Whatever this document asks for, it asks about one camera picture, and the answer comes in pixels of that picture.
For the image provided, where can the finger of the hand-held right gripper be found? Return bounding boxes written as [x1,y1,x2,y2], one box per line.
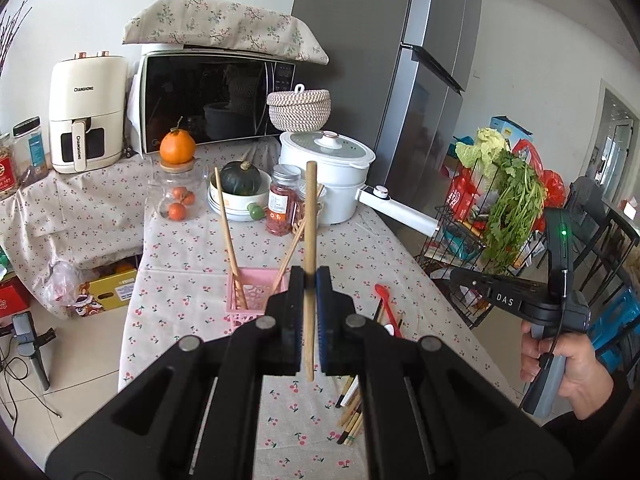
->
[449,267,548,313]

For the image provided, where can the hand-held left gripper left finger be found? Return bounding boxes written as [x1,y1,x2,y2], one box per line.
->
[45,265,308,480]

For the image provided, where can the glass jar with red label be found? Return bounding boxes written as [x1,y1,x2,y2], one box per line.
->
[0,132,21,201]

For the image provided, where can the person's right forearm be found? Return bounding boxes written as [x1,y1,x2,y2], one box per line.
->
[542,375,640,480]

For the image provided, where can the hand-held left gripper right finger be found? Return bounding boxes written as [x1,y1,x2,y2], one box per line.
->
[315,267,575,480]

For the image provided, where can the clear plastic bag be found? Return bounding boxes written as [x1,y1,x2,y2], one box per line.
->
[40,260,91,311]

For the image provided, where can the red plastic spoon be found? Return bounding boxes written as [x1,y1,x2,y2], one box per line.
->
[374,284,406,336]

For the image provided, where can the jar of red chili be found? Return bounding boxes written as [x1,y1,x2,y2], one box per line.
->
[267,164,302,236]

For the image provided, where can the clear glass cup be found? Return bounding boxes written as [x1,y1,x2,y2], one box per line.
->
[197,157,213,196]

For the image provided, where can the grey refrigerator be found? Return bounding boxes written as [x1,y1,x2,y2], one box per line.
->
[291,0,485,261]

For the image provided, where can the red plastic bag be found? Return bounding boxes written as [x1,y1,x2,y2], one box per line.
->
[510,140,568,233]

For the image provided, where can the grey door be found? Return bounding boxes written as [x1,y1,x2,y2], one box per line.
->
[585,79,640,206]

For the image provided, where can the pink plastic utensil holder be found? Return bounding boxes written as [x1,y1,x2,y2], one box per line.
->
[224,267,291,328]

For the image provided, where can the black wire rack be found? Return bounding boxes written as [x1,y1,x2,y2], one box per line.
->
[415,160,551,331]

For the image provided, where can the jar of dried fruit slices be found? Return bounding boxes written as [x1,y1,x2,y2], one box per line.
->
[292,180,326,233]

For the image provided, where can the blue cardboard box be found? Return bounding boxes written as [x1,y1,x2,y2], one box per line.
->
[489,116,533,153]

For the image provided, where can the cherry print tablecloth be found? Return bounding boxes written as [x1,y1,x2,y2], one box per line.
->
[117,137,521,480]

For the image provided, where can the large orange with stem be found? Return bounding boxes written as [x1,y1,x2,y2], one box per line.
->
[159,116,197,165]

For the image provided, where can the white electric cooking pot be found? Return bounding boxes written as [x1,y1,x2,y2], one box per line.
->
[277,130,443,237]

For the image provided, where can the yellow cardboard box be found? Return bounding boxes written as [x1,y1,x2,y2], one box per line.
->
[75,255,138,317]

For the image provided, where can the black microwave oven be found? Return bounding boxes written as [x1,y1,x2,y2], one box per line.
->
[131,44,297,157]

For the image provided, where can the person's right hand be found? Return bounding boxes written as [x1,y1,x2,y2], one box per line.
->
[520,320,616,422]

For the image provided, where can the white bowl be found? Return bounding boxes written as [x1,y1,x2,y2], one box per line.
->
[207,180,273,223]

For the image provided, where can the blue plastic stool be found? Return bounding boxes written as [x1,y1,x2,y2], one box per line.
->
[587,285,640,373]

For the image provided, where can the phone on grey tripod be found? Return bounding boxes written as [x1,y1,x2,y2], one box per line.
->
[0,310,58,393]

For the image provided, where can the cherry print cabinet cloth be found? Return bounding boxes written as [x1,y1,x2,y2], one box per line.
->
[0,145,153,321]

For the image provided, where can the black chair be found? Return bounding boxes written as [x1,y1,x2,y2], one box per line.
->
[562,175,640,286]

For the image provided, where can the cream air fryer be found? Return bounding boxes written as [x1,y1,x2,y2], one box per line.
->
[48,51,128,175]

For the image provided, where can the red snack packet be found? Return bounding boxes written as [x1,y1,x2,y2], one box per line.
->
[445,167,481,216]

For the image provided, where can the wooden chopstick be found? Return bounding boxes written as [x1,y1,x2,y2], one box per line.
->
[340,395,363,431]
[302,161,319,382]
[214,167,249,310]
[272,187,323,293]
[275,185,326,291]

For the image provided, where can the dark green squash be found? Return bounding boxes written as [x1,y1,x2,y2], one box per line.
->
[220,160,262,196]

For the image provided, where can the plastic jar with black lid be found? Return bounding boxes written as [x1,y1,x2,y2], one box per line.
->
[11,116,51,183]

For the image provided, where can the glass jar with cork lid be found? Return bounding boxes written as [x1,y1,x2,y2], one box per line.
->
[150,157,207,222]

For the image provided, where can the bunch of green herbs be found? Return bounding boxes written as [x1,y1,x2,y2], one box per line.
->
[480,152,548,271]

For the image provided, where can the red box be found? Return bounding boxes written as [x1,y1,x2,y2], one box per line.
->
[0,275,31,318]

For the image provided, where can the floral cloth cover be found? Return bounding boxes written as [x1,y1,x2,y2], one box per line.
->
[121,0,330,67]

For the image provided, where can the dried branches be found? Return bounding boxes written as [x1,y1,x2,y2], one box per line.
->
[0,0,38,78]

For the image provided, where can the napa cabbage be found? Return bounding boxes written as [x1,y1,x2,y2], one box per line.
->
[454,127,511,168]

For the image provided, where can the woven lidded basket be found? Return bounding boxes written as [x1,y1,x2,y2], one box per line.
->
[266,84,332,132]

